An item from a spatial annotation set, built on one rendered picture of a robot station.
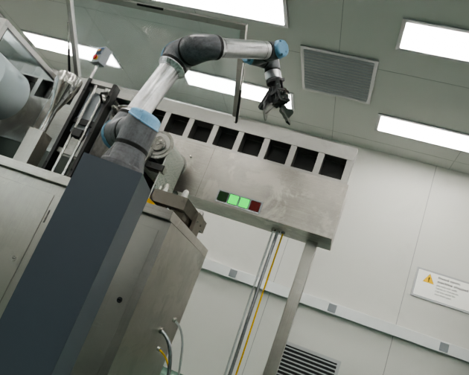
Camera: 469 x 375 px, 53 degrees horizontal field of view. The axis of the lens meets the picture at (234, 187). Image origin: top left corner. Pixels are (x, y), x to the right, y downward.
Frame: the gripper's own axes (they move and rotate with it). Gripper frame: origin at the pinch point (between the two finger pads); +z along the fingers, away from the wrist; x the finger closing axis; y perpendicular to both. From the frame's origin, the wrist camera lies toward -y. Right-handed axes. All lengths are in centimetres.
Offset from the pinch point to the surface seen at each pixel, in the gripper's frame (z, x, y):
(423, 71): -73, 176, -19
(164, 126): -25, -14, -77
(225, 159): 1, 7, -50
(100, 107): -23, -59, -59
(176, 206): 32, -36, -34
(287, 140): -4.8, 32.6, -27.0
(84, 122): -15, -66, -62
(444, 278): 79, 279, -95
